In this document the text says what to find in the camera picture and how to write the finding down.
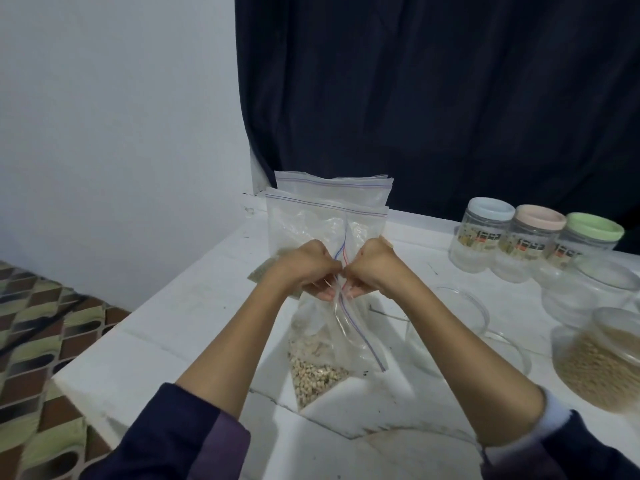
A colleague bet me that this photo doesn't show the person's left hand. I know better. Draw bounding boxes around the person's left hand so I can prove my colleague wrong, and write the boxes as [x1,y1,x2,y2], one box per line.
[258,239,343,301]

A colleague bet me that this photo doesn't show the transparent jar blue lid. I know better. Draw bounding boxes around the transparent jar blue lid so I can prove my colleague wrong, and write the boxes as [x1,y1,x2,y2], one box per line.
[448,197,516,274]

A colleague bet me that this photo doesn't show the clear zip bag of black-eyed peas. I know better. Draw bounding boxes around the clear zip bag of black-eyed peas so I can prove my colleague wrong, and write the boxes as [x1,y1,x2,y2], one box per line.
[288,219,389,411]

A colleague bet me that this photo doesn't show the person's left forearm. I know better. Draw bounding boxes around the person's left forearm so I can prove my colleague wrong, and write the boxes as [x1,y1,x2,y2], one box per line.
[80,275,301,480]

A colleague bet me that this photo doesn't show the transparent jar pink lid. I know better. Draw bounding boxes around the transparent jar pink lid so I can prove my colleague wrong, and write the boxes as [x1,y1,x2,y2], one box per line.
[495,205,568,284]

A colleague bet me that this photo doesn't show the pile of yellow soybeans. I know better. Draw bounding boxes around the pile of yellow soybeans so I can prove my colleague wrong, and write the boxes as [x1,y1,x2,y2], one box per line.
[555,329,640,412]

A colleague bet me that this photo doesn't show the person's right hand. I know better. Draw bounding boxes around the person's right hand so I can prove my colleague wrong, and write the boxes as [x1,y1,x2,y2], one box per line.
[338,235,416,301]

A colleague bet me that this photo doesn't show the transparent jar green lid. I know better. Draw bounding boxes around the transparent jar green lid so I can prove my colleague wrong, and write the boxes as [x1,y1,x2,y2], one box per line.
[535,213,625,286]

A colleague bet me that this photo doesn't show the zip bag of grains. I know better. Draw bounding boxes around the zip bag of grains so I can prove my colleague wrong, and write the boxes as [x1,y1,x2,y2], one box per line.
[265,189,389,258]

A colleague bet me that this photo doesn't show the person's right forearm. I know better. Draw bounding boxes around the person's right forearm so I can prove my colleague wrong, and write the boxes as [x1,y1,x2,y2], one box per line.
[385,275,640,480]

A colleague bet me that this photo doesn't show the dark navy curtain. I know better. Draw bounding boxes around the dark navy curtain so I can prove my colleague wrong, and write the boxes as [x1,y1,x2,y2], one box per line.
[235,0,640,254]

